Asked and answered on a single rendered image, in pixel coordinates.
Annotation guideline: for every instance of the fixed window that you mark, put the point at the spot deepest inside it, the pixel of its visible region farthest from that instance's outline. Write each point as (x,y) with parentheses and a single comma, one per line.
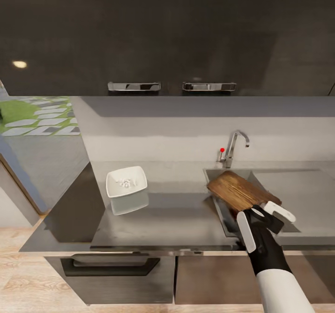
(41,147)

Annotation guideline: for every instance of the dishwasher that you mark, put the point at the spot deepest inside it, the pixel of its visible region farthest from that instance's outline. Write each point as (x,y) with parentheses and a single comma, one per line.
(118,279)

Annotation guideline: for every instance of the bowl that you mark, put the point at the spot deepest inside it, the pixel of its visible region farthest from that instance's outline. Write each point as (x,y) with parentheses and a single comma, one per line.
(137,182)

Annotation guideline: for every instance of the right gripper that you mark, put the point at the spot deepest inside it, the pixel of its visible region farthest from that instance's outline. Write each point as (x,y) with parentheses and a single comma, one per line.
(275,224)

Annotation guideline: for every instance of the drop in sink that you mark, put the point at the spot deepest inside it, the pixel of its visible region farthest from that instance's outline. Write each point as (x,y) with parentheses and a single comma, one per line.
(308,193)

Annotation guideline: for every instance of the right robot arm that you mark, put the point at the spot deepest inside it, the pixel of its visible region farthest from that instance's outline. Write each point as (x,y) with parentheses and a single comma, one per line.
(278,288)

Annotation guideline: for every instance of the parer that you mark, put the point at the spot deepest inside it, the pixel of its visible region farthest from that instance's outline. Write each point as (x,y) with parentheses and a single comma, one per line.
(233,212)

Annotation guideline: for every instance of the cutting board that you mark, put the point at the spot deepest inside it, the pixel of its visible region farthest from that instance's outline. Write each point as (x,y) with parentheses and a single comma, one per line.
(238,192)

